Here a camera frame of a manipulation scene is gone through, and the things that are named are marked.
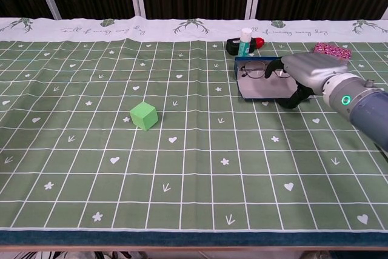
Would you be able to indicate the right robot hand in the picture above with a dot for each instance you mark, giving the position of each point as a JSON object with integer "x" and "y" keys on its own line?
{"x": 312, "y": 71}

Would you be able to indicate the blue glasses case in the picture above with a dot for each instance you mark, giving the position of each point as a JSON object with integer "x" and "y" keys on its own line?
{"x": 263, "y": 89}

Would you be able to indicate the black wire-frame eyeglasses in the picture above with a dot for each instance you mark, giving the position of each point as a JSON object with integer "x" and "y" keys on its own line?
{"x": 254, "y": 69}

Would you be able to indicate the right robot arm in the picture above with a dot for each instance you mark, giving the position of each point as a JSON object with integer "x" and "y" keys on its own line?
{"x": 366, "y": 110}

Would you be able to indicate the pink patterned small box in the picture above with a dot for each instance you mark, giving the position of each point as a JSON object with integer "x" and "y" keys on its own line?
{"x": 333, "y": 50}

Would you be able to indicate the green white glue stick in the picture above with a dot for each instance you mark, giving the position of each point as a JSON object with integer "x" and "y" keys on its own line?
{"x": 243, "y": 48}

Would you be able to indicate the black rectangular device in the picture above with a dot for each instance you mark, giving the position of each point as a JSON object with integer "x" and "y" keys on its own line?
{"x": 232, "y": 46}

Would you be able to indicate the green grid tablecloth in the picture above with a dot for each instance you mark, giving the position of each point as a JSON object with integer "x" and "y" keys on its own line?
{"x": 194, "y": 180}

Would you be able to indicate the green cube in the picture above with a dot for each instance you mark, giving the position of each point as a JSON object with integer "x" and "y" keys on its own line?
{"x": 142, "y": 118}

